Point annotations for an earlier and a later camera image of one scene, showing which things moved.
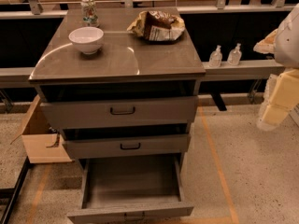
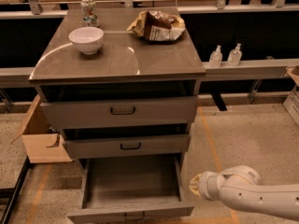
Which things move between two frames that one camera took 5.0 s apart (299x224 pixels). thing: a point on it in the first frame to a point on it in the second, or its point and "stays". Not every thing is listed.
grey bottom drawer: [124, 188] stays
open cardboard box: [44, 143] stays
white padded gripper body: [288, 46] to [203, 184]
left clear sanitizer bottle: [216, 57] stays
